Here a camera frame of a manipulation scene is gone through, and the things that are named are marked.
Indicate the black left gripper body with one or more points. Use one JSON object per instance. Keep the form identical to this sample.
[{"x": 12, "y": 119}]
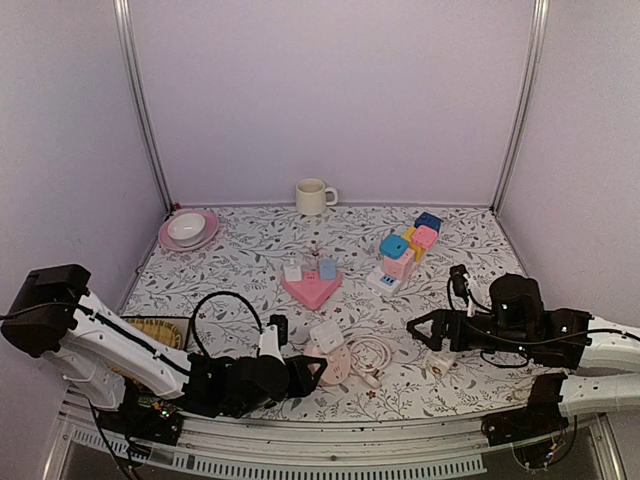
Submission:
[{"x": 235, "y": 413}]

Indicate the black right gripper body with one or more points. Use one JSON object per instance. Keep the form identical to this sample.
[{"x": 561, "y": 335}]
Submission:
[{"x": 500, "y": 339}]

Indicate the white delixi socket adapter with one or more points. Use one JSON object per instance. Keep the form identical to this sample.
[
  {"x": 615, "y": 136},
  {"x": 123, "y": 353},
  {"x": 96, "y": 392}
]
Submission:
[{"x": 439, "y": 363}]

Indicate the white square adapter plug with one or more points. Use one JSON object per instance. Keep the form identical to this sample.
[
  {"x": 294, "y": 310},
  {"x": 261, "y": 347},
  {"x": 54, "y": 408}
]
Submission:
[{"x": 327, "y": 336}]

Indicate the white long power strip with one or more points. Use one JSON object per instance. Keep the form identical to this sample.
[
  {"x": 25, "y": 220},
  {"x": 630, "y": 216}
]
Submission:
[{"x": 385, "y": 285}]

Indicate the cyan cube socket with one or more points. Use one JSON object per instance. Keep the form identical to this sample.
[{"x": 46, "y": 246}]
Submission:
[{"x": 393, "y": 246}]

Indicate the pink triangular power strip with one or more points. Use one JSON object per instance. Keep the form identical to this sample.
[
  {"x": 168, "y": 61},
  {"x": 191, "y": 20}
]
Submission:
[{"x": 311, "y": 291}]

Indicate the white charger plug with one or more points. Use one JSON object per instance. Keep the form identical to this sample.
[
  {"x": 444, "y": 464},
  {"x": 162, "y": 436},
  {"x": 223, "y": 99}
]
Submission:
[{"x": 292, "y": 272}]

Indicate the light blue charger plug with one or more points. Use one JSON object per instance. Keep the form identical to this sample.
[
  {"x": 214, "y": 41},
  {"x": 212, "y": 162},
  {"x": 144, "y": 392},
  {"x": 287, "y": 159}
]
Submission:
[{"x": 327, "y": 268}]

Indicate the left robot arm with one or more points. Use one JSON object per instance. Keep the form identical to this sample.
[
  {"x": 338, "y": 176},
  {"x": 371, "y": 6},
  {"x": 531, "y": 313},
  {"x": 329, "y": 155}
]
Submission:
[{"x": 56, "y": 317}]

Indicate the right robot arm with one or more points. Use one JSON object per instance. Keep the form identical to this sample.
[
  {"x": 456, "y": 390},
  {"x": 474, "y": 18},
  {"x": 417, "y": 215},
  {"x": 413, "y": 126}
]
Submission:
[{"x": 594, "y": 362}]

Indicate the pink cube socket front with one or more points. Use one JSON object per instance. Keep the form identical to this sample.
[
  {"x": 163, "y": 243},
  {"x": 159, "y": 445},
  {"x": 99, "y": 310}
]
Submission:
[{"x": 399, "y": 268}]

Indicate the yellow cube socket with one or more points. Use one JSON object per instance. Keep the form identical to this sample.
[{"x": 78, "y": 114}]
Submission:
[{"x": 417, "y": 249}]

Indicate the dark blue cube socket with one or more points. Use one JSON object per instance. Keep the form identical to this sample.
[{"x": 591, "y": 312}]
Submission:
[{"x": 428, "y": 220}]

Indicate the woven bamboo basket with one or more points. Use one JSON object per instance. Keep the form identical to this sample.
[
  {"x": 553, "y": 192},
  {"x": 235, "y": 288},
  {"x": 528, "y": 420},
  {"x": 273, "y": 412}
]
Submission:
[{"x": 170, "y": 331}]

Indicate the pink plate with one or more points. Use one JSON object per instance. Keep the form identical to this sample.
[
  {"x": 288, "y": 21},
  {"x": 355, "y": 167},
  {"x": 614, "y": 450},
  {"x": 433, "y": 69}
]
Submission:
[{"x": 212, "y": 225}]

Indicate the white bowl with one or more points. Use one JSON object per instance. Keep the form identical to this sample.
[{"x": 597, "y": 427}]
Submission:
[{"x": 187, "y": 229}]

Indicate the cream ceramic mug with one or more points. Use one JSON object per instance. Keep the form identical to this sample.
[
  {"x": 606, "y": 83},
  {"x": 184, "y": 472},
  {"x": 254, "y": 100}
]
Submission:
[{"x": 313, "y": 196}]

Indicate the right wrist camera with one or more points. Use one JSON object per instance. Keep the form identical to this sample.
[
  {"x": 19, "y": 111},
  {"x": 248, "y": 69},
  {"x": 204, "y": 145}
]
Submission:
[{"x": 459, "y": 285}]

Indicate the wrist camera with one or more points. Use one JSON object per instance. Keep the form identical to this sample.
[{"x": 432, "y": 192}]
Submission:
[
  {"x": 459, "y": 285},
  {"x": 273, "y": 337}
]

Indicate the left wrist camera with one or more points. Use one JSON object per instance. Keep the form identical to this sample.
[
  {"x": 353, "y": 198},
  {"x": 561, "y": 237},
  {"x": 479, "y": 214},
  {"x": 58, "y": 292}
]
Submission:
[{"x": 273, "y": 337}]

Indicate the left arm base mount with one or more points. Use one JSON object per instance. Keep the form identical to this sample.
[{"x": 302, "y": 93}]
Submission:
[{"x": 145, "y": 419}]

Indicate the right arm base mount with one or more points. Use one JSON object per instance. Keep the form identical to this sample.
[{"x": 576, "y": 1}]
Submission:
[{"x": 523, "y": 423}]

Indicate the right aluminium frame post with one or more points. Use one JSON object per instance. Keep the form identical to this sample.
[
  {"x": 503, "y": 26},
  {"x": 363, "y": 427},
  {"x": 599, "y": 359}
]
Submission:
[{"x": 533, "y": 59}]

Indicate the aluminium frame post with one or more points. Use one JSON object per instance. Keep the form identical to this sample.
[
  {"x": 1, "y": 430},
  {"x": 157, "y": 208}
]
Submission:
[
  {"x": 124, "y": 26},
  {"x": 533, "y": 59}
]

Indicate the left aluminium frame post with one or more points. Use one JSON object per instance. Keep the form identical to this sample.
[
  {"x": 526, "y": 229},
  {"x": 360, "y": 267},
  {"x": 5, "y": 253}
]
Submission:
[{"x": 124, "y": 26}]

